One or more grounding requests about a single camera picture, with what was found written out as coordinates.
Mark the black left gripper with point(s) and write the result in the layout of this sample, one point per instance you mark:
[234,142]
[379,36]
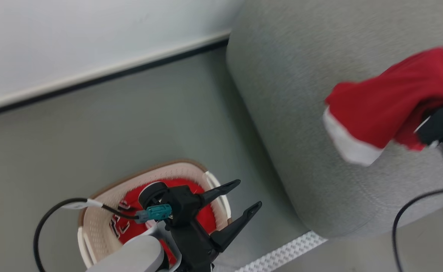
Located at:
[185,226]

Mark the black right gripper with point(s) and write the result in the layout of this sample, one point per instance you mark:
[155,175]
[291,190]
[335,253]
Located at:
[442,124]

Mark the red garment with white cuff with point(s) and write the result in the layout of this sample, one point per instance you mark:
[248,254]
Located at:
[391,102]

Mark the red jersey with white print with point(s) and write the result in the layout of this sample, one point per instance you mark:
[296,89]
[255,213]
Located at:
[132,198]

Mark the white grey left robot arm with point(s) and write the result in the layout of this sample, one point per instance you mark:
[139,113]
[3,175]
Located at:
[134,255]

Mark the cream perforated laundry basket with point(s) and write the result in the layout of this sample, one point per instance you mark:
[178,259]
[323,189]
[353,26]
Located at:
[100,219]

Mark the white textured floor strip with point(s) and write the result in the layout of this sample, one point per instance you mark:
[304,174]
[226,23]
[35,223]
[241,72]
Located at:
[282,254]

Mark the grey fabric sofa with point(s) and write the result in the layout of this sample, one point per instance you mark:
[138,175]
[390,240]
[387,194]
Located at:
[293,113]

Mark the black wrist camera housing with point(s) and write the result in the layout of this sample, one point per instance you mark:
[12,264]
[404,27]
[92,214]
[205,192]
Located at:
[152,193]

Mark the white black wall baseboard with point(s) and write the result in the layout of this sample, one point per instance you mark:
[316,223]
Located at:
[104,73]

